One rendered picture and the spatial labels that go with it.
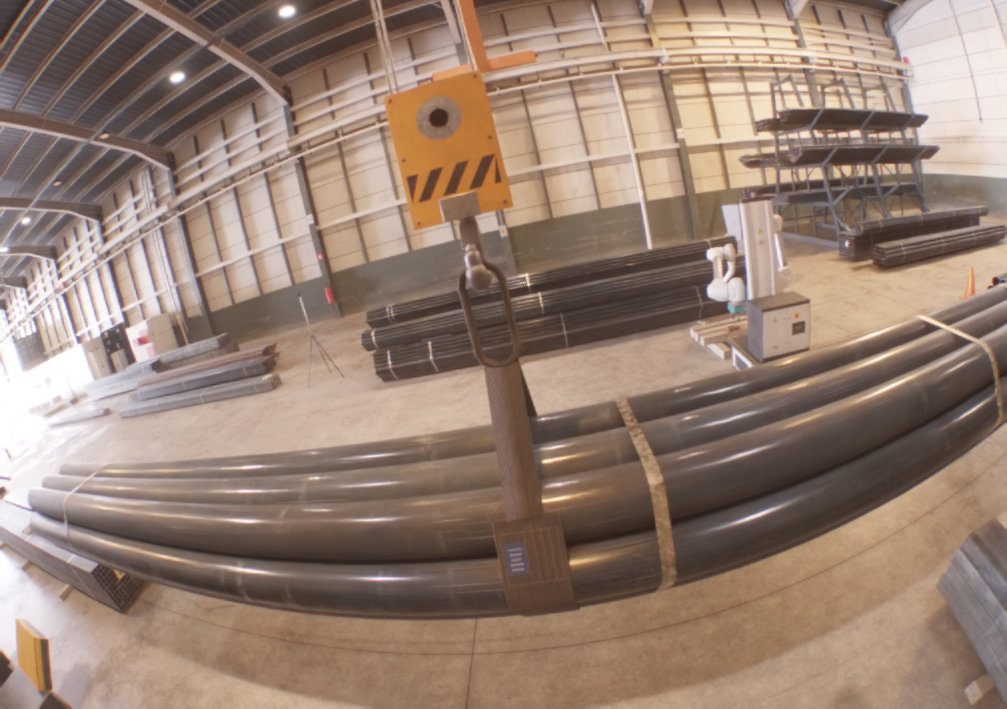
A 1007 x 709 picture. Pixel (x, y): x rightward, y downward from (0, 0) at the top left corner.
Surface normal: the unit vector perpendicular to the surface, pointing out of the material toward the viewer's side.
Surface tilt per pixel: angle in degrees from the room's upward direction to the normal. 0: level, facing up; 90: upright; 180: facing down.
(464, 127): 90
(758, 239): 90
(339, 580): 34
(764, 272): 90
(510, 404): 52
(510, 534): 60
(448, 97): 90
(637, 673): 0
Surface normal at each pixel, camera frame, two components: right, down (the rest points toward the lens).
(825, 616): -0.22, -0.93
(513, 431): -0.17, -0.34
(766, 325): -0.11, 0.30
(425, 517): -0.21, -0.61
